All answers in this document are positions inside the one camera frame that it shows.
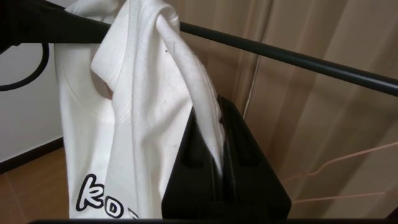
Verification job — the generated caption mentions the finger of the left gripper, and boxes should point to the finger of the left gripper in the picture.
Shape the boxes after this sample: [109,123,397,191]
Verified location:
[12,0,112,45]

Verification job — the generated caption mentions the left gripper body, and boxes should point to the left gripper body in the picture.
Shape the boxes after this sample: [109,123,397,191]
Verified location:
[0,0,20,56]

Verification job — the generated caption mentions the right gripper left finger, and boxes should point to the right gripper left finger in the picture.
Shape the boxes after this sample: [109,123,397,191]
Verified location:
[161,107,223,219]

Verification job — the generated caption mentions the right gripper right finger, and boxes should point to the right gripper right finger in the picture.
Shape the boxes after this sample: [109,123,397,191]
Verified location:
[217,95,292,219]

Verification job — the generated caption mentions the white printed t-shirt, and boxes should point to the white printed t-shirt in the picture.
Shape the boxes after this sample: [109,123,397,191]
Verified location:
[54,0,225,219]

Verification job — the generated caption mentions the pink clothes hanger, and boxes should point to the pink clothes hanger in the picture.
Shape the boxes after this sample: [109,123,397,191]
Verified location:
[281,141,398,205]

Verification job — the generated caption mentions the black clothes rack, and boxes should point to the black clothes rack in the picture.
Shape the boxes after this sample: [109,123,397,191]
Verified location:
[178,21,398,97]

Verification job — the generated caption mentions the beige curtain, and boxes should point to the beige curtain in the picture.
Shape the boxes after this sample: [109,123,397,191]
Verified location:
[167,0,398,219]

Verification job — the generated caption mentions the black cable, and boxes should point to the black cable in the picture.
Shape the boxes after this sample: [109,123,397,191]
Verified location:
[0,42,50,92]

